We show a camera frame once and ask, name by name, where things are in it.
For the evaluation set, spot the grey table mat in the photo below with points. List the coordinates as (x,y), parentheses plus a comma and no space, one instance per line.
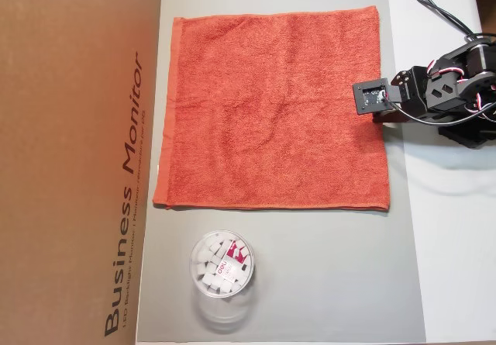
(310,263)

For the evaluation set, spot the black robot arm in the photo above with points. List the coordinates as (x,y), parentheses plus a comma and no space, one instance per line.
(445,93)

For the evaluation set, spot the brown cardboard monitor box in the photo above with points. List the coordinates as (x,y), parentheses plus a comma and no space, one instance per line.
(69,147)

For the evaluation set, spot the clear plastic jar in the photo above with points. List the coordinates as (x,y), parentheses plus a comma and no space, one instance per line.
(222,263)

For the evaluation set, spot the white eraser cubes heap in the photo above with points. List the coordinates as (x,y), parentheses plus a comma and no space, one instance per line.
(205,271)

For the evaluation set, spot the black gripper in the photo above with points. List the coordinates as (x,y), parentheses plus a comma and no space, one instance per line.
(401,78)

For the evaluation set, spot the red white paper label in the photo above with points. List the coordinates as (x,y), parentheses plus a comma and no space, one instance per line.
(235,256)

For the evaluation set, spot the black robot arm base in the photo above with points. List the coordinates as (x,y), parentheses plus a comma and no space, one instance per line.
(469,137)

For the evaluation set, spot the black wrist camera board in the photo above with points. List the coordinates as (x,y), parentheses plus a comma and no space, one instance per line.
(364,104)

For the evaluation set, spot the orange terry towel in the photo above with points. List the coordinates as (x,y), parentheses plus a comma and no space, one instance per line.
(271,108)

